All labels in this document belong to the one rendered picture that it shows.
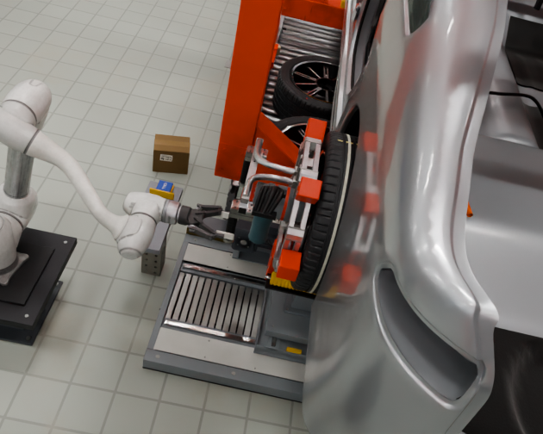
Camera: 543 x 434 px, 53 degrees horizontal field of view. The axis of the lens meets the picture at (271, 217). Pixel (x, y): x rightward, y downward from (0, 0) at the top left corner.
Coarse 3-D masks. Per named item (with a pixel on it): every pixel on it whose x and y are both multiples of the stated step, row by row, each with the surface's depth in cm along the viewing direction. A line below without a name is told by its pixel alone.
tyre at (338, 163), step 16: (336, 144) 202; (352, 144) 204; (336, 160) 196; (352, 160) 198; (336, 176) 193; (336, 192) 192; (320, 208) 191; (336, 208) 191; (320, 224) 191; (320, 240) 193; (304, 256) 198; (320, 256) 196; (304, 272) 200; (320, 272) 199; (304, 288) 211
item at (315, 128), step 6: (312, 120) 219; (318, 120) 220; (312, 126) 219; (318, 126) 220; (324, 126) 220; (306, 132) 220; (312, 132) 219; (318, 132) 220; (324, 132) 220; (318, 138) 220
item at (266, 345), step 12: (264, 300) 272; (264, 312) 269; (264, 324) 265; (264, 336) 260; (264, 348) 255; (276, 348) 254; (288, 348) 254; (300, 348) 259; (288, 360) 259; (300, 360) 258
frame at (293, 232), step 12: (312, 144) 210; (300, 156) 234; (312, 156) 233; (312, 168) 203; (288, 228) 196; (300, 228) 196; (288, 240) 198; (300, 240) 197; (276, 252) 234; (276, 264) 210
